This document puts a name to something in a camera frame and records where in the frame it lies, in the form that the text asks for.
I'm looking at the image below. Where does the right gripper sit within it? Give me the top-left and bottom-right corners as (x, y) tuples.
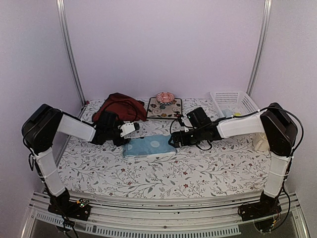
(169, 126), (205, 148)

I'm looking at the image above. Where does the blue cartoon towel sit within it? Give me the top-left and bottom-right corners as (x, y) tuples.
(123, 134), (177, 159)

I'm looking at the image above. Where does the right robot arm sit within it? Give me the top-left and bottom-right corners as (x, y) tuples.
(168, 103), (298, 216)

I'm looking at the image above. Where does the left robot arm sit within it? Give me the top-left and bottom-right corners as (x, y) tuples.
(21, 104), (140, 215)

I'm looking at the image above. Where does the dark red towel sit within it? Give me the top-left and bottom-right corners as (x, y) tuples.
(92, 93), (147, 122)

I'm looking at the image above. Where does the rolled light blue towel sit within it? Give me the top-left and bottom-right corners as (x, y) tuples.
(222, 109), (234, 117)

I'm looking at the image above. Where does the white plastic basket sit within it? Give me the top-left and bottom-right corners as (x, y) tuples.
(210, 91), (259, 118)

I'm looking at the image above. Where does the red patterned bowl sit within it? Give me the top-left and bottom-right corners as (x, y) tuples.
(156, 92), (175, 105)

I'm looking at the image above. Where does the floral square trivet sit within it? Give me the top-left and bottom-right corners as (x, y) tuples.
(147, 97), (183, 119)

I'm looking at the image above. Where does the cream ribbed mug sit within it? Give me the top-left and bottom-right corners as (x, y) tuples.
(253, 133), (269, 152)

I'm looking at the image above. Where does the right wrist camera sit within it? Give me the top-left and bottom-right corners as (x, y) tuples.
(178, 116), (192, 132)

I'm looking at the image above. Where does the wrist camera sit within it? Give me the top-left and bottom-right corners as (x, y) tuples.
(178, 116), (192, 132)
(119, 122), (140, 137)

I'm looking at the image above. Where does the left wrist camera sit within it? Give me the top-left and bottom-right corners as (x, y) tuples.
(119, 122), (140, 137)

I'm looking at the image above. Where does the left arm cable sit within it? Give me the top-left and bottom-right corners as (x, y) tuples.
(98, 100), (147, 124)

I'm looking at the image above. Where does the aluminium front rail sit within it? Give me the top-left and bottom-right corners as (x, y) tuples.
(21, 190), (310, 238)

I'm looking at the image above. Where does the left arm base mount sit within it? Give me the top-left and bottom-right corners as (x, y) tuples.
(48, 188), (91, 221)

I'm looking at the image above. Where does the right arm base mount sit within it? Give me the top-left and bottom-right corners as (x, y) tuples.
(238, 192), (282, 221)

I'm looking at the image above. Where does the left aluminium post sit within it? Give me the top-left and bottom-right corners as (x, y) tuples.
(56, 0), (86, 106)

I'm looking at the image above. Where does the aluminium post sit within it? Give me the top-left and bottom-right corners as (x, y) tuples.
(246, 0), (272, 97)
(56, 0), (86, 106)

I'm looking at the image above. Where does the right aluminium post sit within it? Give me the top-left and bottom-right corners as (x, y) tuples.
(246, 0), (272, 97)

